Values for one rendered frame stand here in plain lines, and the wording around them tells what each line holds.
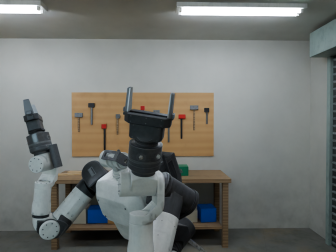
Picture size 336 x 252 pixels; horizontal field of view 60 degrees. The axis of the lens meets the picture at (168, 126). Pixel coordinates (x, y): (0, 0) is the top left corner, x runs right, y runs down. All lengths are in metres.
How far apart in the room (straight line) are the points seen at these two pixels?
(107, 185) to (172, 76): 3.17
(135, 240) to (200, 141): 3.42
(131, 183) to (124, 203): 0.29
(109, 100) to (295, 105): 2.66
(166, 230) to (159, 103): 3.30
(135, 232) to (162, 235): 0.13
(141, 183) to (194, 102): 3.42
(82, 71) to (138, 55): 0.82
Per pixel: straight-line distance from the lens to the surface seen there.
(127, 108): 0.74
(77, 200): 1.31
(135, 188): 0.78
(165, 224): 0.93
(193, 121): 4.14
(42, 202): 1.30
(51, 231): 1.30
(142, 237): 0.81
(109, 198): 1.13
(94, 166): 1.30
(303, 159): 4.66
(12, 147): 4.64
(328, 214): 4.27
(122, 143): 4.16
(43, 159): 1.24
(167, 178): 0.97
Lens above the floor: 1.55
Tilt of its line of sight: 1 degrees down
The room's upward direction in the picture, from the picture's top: straight up
